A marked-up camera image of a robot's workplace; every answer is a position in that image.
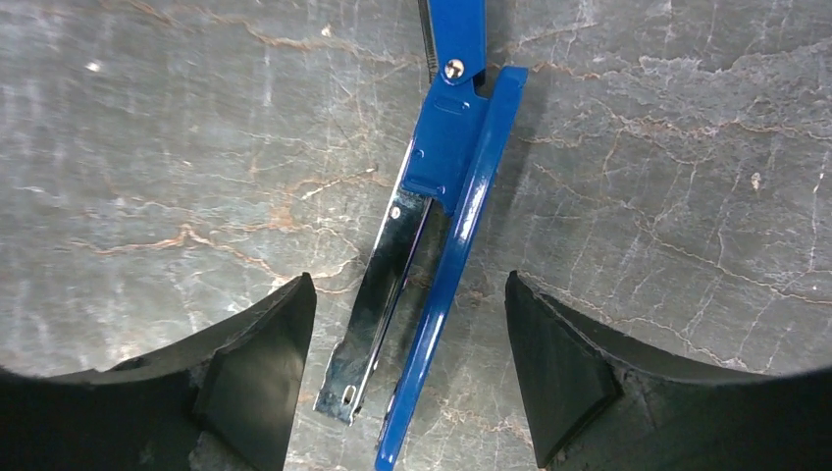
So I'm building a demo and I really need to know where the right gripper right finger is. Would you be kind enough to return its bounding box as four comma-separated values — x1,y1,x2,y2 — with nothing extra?
504,273,831,470

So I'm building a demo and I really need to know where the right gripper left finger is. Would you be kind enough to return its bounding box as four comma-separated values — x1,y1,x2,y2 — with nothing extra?
1,274,317,470

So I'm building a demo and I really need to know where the blue stapler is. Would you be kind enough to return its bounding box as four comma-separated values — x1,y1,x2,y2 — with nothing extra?
314,0,528,470

